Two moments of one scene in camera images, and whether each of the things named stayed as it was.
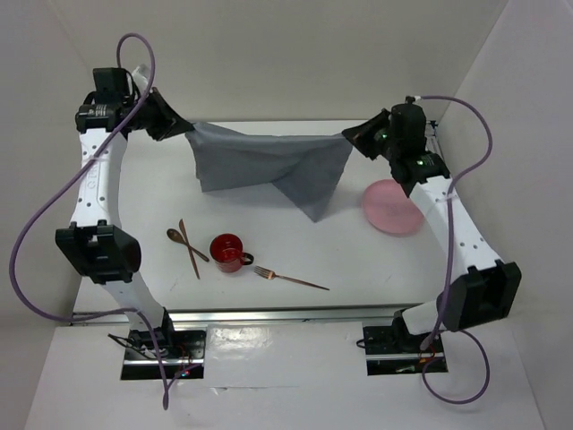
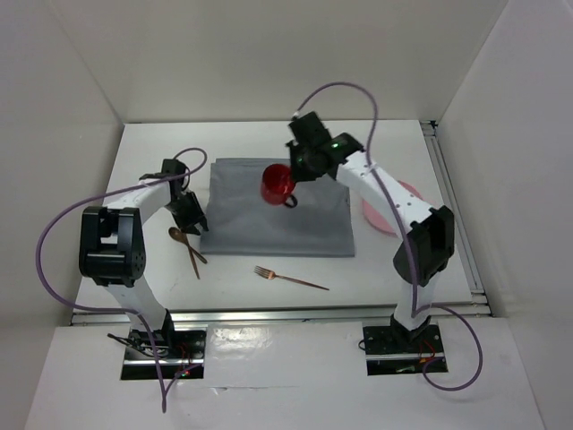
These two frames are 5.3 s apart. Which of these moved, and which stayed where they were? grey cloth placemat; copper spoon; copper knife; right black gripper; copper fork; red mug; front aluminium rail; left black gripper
Moved: left black gripper; right black gripper; grey cloth placemat; red mug
Stayed: front aluminium rail; copper knife; copper spoon; copper fork
